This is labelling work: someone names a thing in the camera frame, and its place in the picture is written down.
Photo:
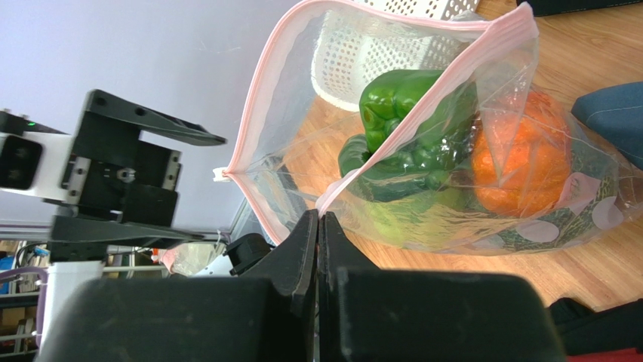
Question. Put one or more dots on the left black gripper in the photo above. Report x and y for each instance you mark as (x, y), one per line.
(112, 174)

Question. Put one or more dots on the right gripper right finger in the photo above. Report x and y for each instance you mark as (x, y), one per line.
(373, 314)

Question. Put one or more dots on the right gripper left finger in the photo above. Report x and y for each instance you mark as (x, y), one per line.
(265, 314)

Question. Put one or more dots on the green toy cabbage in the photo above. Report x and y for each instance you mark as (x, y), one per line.
(425, 218)

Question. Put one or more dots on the green toy bell pepper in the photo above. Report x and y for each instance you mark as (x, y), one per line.
(438, 147)

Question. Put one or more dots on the clear zip top bag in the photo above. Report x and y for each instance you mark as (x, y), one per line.
(286, 155)

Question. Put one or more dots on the green netted toy melon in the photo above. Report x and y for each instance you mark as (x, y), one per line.
(572, 225)

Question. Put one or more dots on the black folded cloth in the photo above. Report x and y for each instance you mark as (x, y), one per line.
(584, 331)

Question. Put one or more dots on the red folded cloth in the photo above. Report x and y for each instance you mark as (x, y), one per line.
(624, 355)

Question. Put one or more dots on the white plastic basket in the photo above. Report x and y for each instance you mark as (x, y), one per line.
(354, 46)

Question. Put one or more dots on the checked blue beige pillow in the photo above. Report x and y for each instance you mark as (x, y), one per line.
(615, 113)

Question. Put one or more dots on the black baseball cap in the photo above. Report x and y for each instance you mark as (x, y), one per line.
(544, 8)

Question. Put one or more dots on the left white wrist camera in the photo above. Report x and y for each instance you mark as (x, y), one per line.
(34, 158)

